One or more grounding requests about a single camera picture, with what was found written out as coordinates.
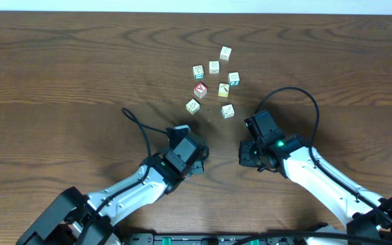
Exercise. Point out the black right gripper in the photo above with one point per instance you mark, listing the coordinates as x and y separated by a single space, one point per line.
244 158

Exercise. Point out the yellow edged wooden block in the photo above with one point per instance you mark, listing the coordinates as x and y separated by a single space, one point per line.
223 90

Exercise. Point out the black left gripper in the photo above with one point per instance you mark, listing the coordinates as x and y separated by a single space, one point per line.
201 154

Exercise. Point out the wooden block far left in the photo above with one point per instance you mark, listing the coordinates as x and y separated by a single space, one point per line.
225 53

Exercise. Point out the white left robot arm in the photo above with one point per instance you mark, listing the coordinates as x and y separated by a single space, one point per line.
74 218

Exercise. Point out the red letter A block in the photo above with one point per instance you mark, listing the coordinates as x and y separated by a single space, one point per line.
200 90

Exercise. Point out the wooden block ladybug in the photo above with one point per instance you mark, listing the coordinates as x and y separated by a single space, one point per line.
192 106

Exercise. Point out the green block top corner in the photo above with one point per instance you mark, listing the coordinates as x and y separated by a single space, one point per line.
198 72

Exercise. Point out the wooden block number eight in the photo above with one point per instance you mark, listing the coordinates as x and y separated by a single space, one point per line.
214 67

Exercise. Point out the wooden block bee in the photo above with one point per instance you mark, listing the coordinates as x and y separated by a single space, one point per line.
227 111

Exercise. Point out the teal block umbrella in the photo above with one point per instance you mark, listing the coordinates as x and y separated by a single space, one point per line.
234 79

